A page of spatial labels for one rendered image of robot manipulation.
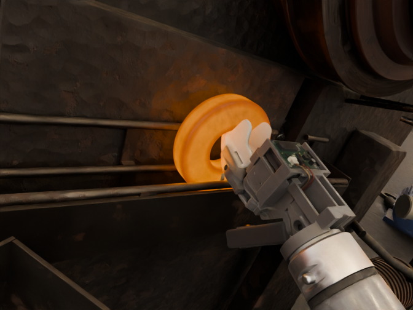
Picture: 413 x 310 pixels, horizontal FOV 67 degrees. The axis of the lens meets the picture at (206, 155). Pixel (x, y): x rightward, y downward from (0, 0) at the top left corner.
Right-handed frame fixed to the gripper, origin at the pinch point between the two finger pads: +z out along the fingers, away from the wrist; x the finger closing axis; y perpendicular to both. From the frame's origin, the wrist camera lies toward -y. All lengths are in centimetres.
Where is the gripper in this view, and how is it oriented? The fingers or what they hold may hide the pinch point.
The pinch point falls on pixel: (228, 135)
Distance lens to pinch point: 46.9
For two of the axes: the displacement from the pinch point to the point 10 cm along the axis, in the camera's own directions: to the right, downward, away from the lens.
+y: 4.4, -6.9, -5.7
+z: -3.7, -7.2, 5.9
